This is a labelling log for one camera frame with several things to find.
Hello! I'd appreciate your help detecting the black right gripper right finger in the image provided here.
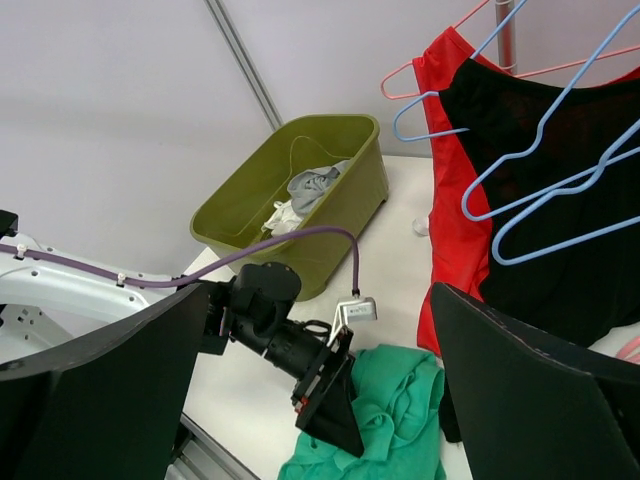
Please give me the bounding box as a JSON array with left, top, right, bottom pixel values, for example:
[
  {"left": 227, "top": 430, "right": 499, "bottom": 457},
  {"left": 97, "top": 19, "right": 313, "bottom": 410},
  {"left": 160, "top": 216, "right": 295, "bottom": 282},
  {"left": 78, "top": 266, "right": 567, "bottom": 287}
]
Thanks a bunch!
[{"left": 431, "top": 283, "right": 639, "bottom": 479}]

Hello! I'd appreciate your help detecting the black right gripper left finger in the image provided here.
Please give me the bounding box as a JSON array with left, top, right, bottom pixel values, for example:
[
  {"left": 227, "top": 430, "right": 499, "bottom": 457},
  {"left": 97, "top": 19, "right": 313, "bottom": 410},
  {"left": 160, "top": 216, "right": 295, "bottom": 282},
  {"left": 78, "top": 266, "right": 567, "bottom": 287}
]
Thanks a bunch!
[{"left": 1, "top": 285, "right": 208, "bottom": 479}]

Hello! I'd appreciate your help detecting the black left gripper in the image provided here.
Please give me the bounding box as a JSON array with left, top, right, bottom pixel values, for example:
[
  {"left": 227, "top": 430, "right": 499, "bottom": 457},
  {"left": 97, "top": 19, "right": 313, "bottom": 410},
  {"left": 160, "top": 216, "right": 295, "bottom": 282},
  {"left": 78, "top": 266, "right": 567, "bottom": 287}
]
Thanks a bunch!
[{"left": 291, "top": 327, "right": 364, "bottom": 458}]

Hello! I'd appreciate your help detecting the green tank top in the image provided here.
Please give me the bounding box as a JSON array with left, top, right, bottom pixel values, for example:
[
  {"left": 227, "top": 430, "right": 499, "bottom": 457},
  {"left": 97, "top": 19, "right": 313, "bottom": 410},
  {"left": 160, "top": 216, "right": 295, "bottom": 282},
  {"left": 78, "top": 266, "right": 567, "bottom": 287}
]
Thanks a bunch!
[{"left": 278, "top": 344, "right": 446, "bottom": 480}]

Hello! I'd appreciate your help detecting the pink wire hanger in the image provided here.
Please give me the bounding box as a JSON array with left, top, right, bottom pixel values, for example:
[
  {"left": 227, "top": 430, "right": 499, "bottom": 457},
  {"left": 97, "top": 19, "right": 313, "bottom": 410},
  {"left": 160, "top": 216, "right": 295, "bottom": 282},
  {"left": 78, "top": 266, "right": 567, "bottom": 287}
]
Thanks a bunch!
[{"left": 616, "top": 337, "right": 640, "bottom": 365}]

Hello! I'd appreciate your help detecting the white tank top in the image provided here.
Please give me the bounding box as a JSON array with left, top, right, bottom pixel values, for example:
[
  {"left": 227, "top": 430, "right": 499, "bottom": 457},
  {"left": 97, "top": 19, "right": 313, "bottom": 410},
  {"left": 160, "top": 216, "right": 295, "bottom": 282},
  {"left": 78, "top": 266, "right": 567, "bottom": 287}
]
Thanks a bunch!
[{"left": 261, "top": 200, "right": 303, "bottom": 237}]

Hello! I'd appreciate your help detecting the grey tank top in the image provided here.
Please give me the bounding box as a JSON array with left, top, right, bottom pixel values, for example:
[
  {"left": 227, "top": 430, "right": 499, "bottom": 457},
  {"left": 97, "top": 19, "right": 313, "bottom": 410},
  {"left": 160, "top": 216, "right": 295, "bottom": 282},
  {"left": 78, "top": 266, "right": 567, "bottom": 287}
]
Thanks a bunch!
[{"left": 287, "top": 160, "right": 350, "bottom": 218}]

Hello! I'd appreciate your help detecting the blue hanger with green top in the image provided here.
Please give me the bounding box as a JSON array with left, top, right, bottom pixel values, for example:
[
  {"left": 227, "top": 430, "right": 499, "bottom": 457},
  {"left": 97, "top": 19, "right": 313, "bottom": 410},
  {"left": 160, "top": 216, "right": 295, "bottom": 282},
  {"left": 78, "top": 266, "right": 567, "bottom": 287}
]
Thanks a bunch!
[{"left": 460, "top": 9, "right": 640, "bottom": 222}]

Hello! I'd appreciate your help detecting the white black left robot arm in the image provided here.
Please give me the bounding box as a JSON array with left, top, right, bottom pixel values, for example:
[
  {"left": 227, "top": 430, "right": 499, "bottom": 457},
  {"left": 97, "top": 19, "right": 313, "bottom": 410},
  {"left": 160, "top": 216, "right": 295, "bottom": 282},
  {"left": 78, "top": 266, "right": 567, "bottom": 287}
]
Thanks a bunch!
[{"left": 1, "top": 211, "right": 376, "bottom": 457}]

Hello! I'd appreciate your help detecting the red tank top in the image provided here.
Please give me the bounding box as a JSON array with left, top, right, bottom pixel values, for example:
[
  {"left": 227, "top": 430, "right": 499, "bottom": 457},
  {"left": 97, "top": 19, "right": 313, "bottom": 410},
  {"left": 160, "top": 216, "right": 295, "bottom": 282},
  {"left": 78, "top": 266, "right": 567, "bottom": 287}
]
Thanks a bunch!
[{"left": 410, "top": 27, "right": 640, "bottom": 357}]

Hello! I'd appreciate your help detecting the black tank top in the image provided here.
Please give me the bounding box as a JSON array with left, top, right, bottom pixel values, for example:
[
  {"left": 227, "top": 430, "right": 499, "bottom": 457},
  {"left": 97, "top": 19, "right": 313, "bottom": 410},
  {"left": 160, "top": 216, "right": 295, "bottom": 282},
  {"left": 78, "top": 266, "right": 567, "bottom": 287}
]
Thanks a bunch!
[{"left": 437, "top": 57, "right": 640, "bottom": 444}]

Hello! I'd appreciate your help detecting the blue hanger with black top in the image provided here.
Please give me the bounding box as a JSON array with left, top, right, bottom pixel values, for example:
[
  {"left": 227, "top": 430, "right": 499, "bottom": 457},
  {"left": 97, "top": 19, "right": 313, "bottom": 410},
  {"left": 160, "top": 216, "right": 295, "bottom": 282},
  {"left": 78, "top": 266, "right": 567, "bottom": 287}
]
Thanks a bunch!
[{"left": 392, "top": 0, "right": 640, "bottom": 144}]

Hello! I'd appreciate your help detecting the pink hanger with red top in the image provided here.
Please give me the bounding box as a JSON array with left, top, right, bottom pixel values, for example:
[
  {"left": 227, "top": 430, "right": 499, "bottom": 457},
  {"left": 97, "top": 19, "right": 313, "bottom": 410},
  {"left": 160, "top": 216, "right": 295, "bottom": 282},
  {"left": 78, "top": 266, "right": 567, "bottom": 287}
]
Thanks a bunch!
[{"left": 380, "top": 1, "right": 639, "bottom": 100}]

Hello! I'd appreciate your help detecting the olive green plastic basket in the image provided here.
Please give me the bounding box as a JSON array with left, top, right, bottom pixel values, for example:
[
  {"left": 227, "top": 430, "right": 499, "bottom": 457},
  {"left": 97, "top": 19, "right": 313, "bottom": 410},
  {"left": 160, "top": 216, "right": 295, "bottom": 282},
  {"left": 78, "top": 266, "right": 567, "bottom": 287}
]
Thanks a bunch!
[{"left": 190, "top": 114, "right": 389, "bottom": 301}]

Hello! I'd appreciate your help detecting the silver white clothes rack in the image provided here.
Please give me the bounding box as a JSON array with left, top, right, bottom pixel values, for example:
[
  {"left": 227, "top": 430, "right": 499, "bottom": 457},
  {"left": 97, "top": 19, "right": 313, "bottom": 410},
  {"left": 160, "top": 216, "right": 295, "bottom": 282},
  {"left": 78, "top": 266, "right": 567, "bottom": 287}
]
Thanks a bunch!
[{"left": 412, "top": 0, "right": 519, "bottom": 236}]

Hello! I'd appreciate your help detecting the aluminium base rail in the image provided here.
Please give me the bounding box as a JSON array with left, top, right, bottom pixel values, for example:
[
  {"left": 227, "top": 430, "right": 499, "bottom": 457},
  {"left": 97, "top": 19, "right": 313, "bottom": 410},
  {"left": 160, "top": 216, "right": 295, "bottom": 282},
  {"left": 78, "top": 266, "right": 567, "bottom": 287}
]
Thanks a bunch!
[{"left": 165, "top": 414, "right": 259, "bottom": 480}]

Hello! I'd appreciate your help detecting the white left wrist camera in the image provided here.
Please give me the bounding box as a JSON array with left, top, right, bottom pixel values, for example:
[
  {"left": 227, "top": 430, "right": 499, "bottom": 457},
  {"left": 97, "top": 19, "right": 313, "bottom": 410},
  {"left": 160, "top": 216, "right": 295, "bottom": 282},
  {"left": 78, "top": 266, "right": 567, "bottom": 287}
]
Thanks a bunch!
[{"left": 326, "top": 296, "right": 378, "bottom": 347}]

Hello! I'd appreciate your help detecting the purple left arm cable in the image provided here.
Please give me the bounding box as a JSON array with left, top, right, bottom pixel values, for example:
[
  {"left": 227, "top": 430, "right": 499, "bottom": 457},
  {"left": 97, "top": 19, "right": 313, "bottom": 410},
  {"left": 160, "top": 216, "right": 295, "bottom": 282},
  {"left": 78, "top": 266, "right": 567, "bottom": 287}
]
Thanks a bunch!
[{"left": 0, "top": 226, "right": 364, "bottom": 296}]

